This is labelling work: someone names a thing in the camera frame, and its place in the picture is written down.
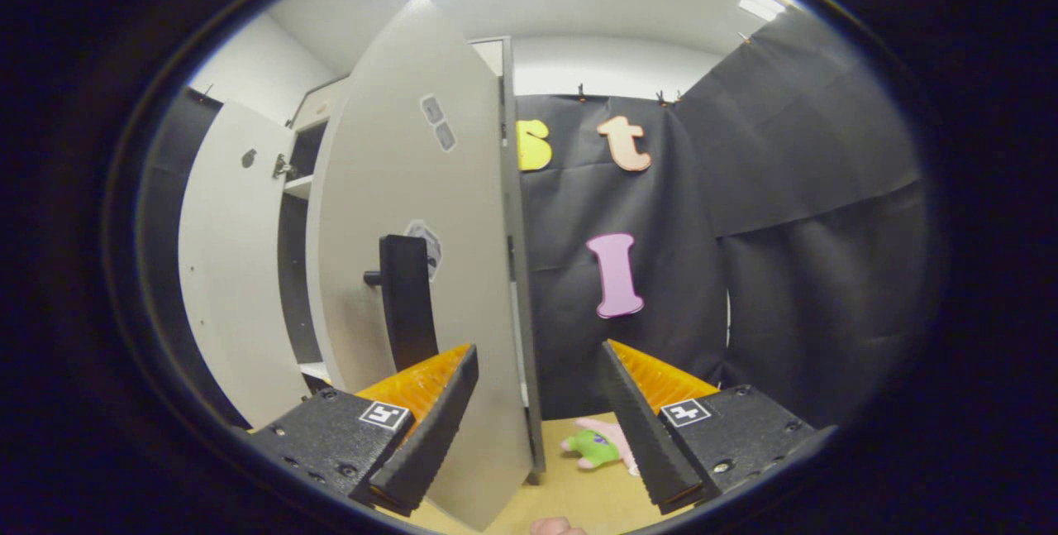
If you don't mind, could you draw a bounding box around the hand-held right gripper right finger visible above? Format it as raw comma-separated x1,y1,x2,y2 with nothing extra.
599,339,819,515

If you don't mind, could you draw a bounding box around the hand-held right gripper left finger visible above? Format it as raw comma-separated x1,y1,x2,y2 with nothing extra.
248,343,480,518

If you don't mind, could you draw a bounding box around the grey shoe cabinet door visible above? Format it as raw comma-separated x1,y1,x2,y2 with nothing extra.
178,101,323,428
306,0,546,532

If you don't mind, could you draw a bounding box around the grey shoe cabinet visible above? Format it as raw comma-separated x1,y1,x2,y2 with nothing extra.
178,0,546,532

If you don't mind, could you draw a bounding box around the green and pink plush toy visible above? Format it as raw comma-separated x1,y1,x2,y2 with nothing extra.
560,417,641,476

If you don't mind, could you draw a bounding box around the black backdrop cloth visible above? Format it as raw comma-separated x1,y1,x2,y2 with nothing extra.
136,10,927,428

